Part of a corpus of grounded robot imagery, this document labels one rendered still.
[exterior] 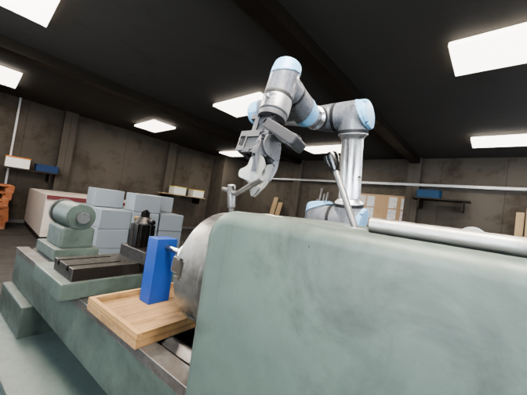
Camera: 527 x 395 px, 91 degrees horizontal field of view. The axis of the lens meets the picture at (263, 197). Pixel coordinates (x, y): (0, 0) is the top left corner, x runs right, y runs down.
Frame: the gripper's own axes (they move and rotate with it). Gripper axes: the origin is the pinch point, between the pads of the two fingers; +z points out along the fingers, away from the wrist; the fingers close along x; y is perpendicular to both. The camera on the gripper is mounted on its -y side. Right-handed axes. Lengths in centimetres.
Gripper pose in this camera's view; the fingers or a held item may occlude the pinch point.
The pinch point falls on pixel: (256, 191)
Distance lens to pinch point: 58.7
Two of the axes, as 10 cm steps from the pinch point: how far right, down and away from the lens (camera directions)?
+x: -5.3, -3.4, -7.8
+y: -8.0, -0.9, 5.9
